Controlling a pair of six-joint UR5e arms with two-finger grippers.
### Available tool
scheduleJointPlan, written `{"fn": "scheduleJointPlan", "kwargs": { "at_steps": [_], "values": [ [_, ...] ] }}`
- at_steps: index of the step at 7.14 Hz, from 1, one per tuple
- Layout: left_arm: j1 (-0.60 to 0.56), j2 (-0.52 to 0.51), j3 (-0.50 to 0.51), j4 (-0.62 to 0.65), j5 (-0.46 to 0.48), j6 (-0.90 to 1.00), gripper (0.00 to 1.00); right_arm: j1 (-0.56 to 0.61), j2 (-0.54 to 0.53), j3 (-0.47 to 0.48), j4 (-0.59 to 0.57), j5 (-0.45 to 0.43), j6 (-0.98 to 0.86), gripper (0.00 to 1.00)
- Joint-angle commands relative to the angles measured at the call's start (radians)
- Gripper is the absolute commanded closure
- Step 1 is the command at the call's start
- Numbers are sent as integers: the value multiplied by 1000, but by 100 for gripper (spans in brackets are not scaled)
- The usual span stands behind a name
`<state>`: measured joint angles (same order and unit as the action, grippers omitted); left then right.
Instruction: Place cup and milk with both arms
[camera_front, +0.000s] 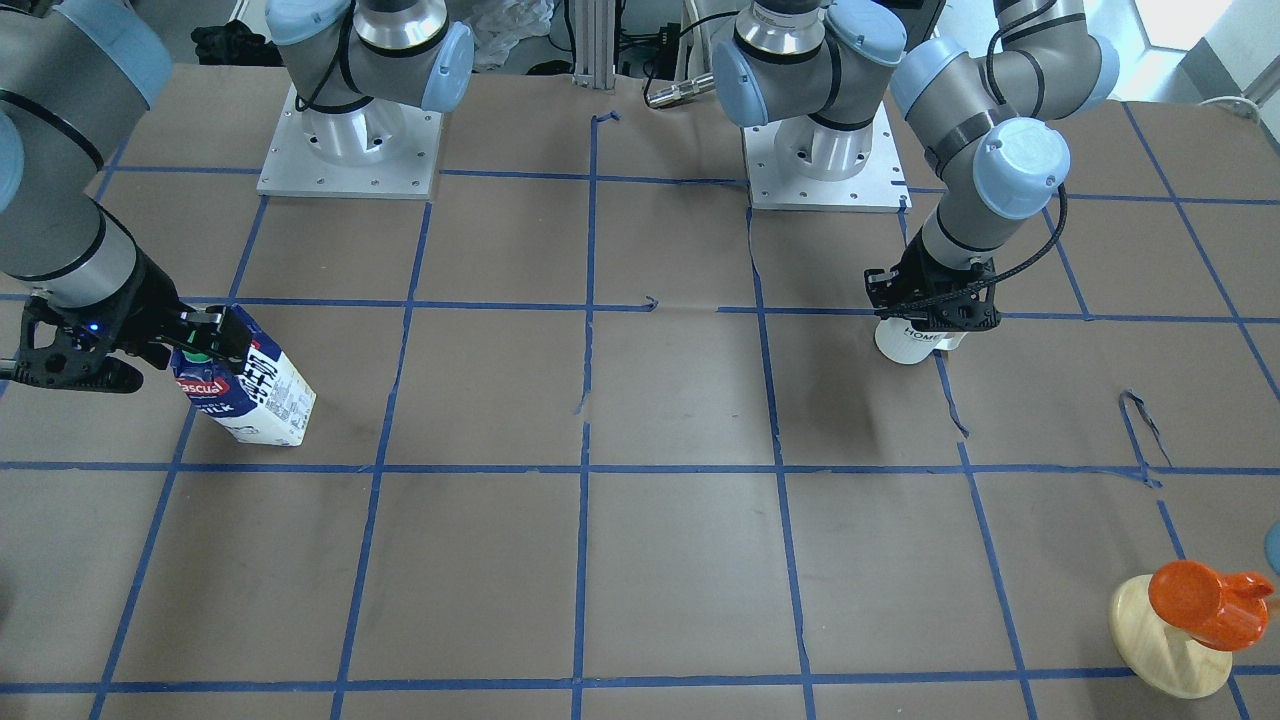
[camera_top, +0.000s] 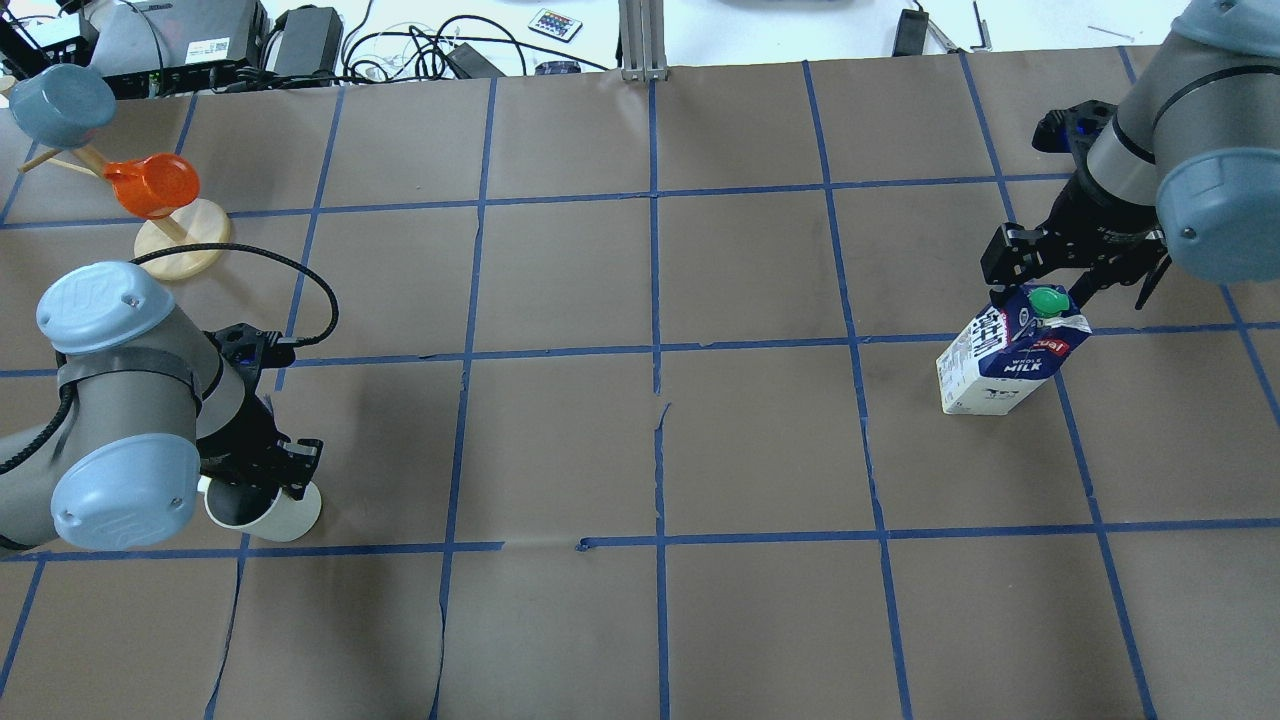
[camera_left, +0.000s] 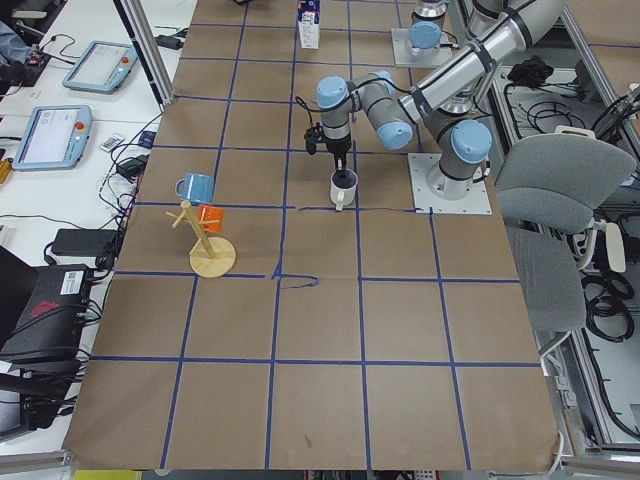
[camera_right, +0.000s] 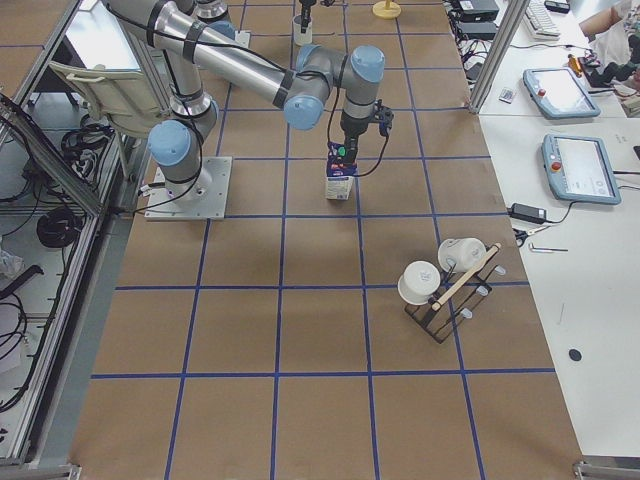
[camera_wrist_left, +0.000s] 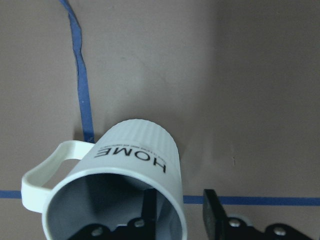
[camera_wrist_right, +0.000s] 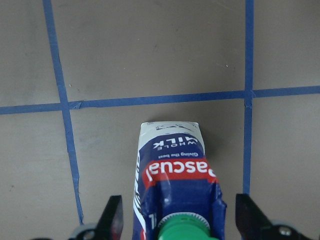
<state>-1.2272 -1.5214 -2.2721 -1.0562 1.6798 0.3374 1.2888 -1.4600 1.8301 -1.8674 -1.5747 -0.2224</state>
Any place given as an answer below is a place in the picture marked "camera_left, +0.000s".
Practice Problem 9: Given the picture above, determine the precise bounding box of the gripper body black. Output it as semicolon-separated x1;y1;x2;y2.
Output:
326;135;352;156

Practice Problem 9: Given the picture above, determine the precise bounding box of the white mug grey inside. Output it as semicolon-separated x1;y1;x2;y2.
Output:
330;169;358;211

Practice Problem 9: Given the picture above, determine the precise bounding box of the blue white milk carton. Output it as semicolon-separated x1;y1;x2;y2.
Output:
297;0;321;50

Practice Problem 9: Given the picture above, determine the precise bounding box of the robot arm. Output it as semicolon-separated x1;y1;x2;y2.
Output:
304;1;566;182
407;0;447;59

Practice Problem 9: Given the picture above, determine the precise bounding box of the orange mug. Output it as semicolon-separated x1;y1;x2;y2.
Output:
197;204;224;234

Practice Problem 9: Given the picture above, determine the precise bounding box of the blue mug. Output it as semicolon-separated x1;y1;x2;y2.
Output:
175;173;214;205

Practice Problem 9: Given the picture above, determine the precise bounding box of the brown paper table cover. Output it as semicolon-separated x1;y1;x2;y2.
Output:
64;1;558;471

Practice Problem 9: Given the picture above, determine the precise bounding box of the black power adapter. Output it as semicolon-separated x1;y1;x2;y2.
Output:
155;35;184;50

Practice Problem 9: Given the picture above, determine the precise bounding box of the grey office chair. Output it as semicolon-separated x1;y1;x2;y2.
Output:
495;126;637;358

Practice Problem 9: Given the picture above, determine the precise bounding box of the small remote control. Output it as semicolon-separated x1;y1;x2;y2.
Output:
99;133;125;153

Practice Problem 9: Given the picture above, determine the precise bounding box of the upper teach pendant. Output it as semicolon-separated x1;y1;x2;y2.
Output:
62;41;138;94

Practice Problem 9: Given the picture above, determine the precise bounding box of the teach pendant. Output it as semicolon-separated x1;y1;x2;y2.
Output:
12;105;93;171
62;41;138;94

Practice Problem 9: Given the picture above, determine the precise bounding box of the black power brick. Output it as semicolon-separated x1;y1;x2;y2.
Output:
51;229;116;257

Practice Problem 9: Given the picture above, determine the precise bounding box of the lower teach pendant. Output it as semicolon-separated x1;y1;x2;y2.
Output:
12;105;93;171

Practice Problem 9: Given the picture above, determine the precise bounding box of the black computer box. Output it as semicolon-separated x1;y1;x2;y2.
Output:
1;248;92;364

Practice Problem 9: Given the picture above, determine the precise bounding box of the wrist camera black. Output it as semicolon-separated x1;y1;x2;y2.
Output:
304;123;323;155

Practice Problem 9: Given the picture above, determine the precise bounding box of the black braided cable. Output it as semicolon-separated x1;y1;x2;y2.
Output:
294;95;322;132

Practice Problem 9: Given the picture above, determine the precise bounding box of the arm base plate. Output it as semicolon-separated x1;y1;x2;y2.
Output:
408;153;492;215
391;28;453;68

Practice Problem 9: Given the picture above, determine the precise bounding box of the aluminium frame post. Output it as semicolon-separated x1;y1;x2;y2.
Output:
113;0;174;106

